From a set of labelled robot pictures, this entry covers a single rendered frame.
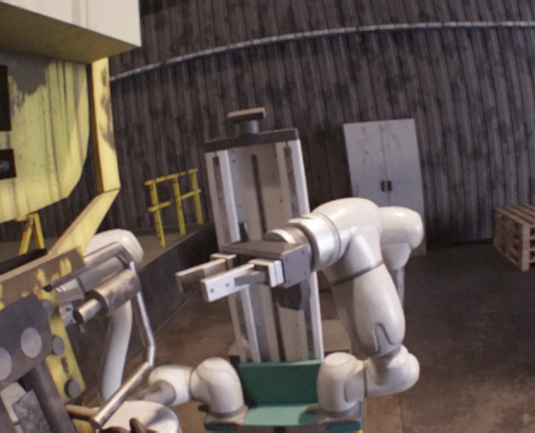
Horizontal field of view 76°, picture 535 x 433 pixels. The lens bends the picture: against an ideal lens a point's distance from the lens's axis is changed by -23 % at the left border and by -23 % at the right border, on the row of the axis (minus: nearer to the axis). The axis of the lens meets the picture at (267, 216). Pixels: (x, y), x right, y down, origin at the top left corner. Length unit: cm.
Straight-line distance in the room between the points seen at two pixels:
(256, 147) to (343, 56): 486
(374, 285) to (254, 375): 114
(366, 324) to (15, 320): 55
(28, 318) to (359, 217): 54
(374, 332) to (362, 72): 573
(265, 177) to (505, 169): 547
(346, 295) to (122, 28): 53
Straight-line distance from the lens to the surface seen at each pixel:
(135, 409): 72
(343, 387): 158
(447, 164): 641
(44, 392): 43
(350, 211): 71
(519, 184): 684
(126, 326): 97
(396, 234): 126
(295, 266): 57
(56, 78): 43
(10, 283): 34
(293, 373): 174
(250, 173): 159
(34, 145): 39
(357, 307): 71
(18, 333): 38
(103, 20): 39
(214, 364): 168
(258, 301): 171
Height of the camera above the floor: 173
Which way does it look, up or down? 9 degrees down
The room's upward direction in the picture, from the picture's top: 8 degrees counter-clockwise
